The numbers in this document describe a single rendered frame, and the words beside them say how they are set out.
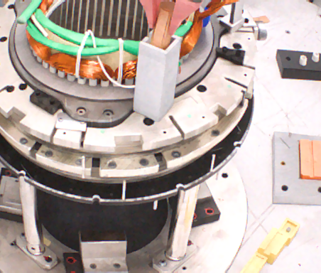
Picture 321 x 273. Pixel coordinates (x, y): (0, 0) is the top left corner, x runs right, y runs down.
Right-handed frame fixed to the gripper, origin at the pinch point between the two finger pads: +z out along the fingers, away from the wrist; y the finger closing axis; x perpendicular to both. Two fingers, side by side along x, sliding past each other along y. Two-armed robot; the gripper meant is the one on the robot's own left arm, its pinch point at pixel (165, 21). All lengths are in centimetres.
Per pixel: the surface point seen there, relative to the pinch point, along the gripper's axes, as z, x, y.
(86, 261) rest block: 37.5, -3.3, -1.7
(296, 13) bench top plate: 41, 63, 10
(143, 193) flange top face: 18.6, -4.1, 3.0
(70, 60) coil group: 8.3, -0.9, -7.9
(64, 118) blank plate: 11.9, -4.8, -6.2
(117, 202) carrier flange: 19.1, -6.0, 1.0
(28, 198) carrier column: 28.5, -4.3, -9.7
